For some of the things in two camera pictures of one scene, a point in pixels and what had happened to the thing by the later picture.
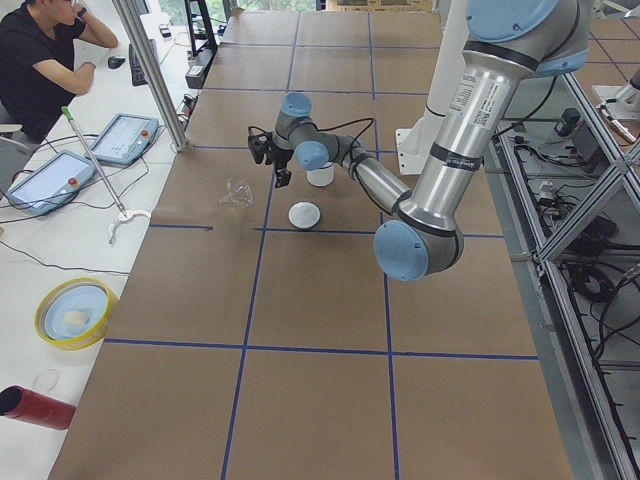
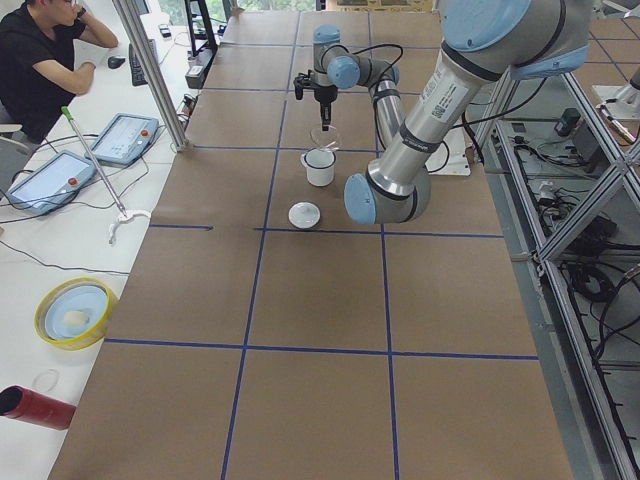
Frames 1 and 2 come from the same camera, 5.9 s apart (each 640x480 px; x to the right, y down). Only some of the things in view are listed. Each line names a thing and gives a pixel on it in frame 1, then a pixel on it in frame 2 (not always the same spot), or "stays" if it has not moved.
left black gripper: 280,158 to 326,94
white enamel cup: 322,176 stays
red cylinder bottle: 25,405 stays
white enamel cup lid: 304,214 stays
